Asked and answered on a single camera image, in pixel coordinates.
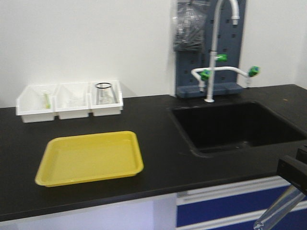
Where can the blue white cabinet drawers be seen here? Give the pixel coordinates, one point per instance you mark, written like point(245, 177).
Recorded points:
point(234, 206)

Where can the right white storage bin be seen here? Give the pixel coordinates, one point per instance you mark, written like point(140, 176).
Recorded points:
point(105, 109)

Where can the black lab sink basin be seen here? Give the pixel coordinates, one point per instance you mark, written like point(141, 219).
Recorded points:
point(218, 129)

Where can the clear glass test tube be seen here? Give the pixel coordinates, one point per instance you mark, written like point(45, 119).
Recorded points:
point(279, 209)

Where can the grey pegboard drying rack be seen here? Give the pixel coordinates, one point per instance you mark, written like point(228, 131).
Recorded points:
point(229, 44)

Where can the yellow plastic tray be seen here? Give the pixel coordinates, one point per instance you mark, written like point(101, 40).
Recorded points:
point(88, 158)

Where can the plastic bag of pegs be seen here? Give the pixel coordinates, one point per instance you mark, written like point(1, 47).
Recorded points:
point(190, 19)

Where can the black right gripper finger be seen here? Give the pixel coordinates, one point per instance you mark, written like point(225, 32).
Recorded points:
point(301, 154)
point(294, 171)

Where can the clear conical flask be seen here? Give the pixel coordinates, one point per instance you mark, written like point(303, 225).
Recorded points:
point(105, 96)

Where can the middle white storage bin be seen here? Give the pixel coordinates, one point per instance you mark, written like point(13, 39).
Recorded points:
point(64, 92)

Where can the black wire tripod stand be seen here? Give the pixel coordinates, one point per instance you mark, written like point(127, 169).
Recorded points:
point(106, 85)

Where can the white cabinet panel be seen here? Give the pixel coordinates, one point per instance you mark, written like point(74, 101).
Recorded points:
point(152, 213)

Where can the white storage bin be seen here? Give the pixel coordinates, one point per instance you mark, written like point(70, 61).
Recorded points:
point(30, 103)
point(64, 92)
point(105, 109)

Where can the glass beaker with droppers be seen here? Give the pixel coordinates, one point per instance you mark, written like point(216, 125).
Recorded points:
point(46, 96)

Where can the left white storage bin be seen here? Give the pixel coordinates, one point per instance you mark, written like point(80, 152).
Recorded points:
point(30, 103)

